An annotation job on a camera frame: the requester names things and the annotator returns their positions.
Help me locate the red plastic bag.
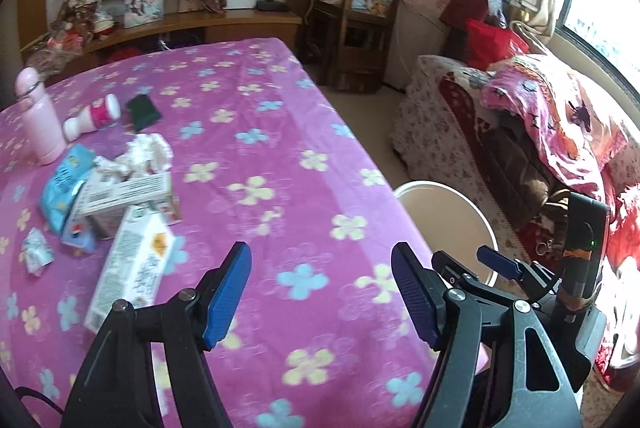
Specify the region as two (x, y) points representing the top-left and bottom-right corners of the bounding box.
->
(466, 19), (529, 70)

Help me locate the white milk carton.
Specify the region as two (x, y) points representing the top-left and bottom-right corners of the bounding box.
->
(84, 206), (176, 334)

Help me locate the brown quilted jacket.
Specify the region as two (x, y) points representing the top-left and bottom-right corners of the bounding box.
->
(480, 111), (570, 235)

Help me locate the dark green wallet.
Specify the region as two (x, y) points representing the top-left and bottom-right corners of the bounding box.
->
(126, 94), (162, 133)

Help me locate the white green wrapper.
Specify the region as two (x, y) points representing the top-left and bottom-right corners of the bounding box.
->
(22, 227), (54, 276)

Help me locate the framed couple photo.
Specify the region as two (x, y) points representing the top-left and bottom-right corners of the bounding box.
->
(124, 0), (164, 28)

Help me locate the floral covered sofa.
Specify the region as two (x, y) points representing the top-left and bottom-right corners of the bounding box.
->
(392, 54), (639, 391)

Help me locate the picture on chair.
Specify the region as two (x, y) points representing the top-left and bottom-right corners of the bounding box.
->
(352, 0), (393, 18)

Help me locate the crumpled white tissue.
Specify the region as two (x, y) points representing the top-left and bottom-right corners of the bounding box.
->
(93, 133), (174, 181)

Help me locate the blue snack packet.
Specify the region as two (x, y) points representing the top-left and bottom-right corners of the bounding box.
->
(40, 144), (96, 235)

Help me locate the pink cartoon blanket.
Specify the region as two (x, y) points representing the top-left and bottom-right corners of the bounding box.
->
(479, 54), (632, 204)

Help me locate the wooden chair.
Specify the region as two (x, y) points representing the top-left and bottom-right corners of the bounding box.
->
(308, 0), (400, 93)

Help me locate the black remote on cabinet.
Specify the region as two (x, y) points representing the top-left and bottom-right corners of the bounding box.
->
(256, 0), (290, 13)

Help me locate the wooden tv cabinet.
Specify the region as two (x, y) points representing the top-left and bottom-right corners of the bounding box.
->
(22, 6), (304, 74)

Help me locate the white plastic trash bucket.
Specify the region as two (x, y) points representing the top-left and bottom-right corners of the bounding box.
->
(394, 181), (498, 286)

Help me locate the white medicine box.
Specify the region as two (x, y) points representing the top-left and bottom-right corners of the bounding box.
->
(78, 171), (182, 238)

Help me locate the pink thermos bottle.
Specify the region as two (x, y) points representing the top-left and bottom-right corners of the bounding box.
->
(15, 67), (66, 166)

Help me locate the red white small bottle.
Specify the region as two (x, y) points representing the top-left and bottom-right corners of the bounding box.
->
(63, 94), (122, 143)

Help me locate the pink floral tablecloth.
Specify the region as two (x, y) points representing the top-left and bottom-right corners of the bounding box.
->
(1, 39), (436, 427)

